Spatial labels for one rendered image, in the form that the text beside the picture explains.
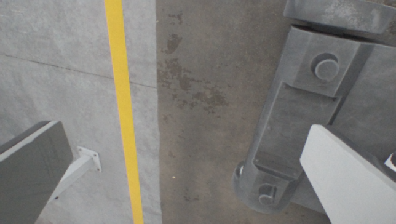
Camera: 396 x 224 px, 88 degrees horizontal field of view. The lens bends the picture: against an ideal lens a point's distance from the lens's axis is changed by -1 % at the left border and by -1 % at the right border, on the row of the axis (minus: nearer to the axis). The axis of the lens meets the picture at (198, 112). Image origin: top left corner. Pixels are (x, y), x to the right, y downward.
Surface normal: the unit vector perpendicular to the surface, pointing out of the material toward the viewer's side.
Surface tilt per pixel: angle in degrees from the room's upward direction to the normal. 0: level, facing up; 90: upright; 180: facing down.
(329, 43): 0
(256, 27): 0
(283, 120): 0
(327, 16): 12
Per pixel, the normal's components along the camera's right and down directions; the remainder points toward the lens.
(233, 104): -0.36, 0.43
